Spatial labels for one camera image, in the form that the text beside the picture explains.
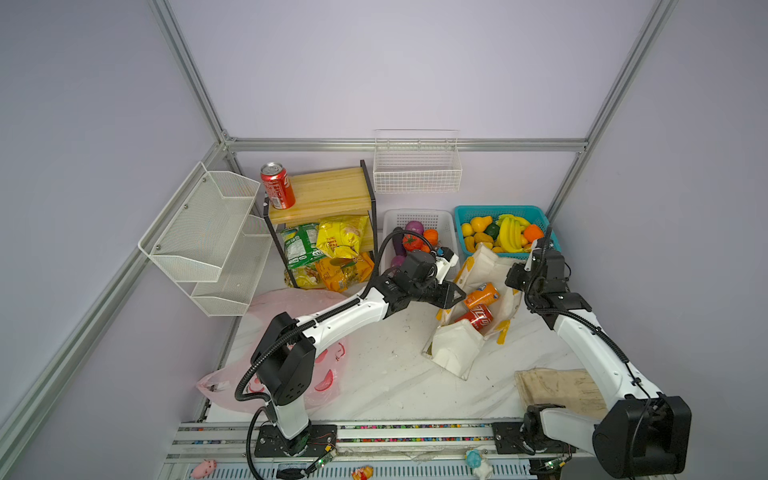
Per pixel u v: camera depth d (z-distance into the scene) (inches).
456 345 31.0
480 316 34.4
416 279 24.8
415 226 44.7
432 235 44.1
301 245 35.0
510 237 42.7
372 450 28.8
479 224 44.7
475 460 26.6
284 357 17.8
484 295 36.3
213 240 30.7
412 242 42.3
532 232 43.5
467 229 45.4
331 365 32.2
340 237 34.7
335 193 33.7
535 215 45.4
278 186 28.4
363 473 26.7
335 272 39.3
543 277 24.3
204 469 27.1
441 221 45.3
